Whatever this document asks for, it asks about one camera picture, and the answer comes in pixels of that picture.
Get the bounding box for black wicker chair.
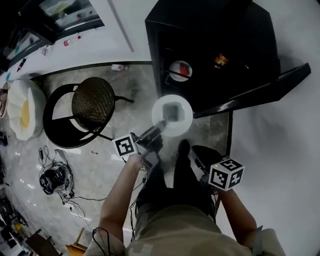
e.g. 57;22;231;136
42;76;135;150

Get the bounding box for black window frame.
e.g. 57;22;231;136
0;0;105;68

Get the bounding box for black shoe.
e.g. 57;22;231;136
176;139;191;161

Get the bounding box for black headset with cables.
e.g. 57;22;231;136
38;146;75;198

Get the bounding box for person's beige shirt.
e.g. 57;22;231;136
83;203;286;256

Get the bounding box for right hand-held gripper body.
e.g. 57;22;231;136
199;157;245;192

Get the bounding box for person's left forearm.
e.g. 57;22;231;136
98;154;147;247

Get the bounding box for clear bottle with red label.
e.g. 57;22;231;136
63;34;82;48

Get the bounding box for white round plate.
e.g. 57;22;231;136
168;60;193;83
151;94;194;138

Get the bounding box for black mini fridge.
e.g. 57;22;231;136
144;0;312;120

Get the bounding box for black arm cord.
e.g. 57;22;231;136
92;226;111;256

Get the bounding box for red watermelon slice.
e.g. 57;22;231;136
178;62;192;77

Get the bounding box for person's black trousers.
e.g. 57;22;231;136
136;149;218;218

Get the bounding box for orange drink bottle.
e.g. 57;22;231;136
213;52;230;70

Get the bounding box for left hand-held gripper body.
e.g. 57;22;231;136
112;133;163;172

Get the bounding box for small dark bottle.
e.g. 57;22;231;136
16;58;27;73

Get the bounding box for wooden stand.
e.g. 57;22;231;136
65;227;88;256

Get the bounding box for person's right forearm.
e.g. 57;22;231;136
216;187;258;247

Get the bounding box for white flower-shaped cushion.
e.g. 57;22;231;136
6;79;48;141

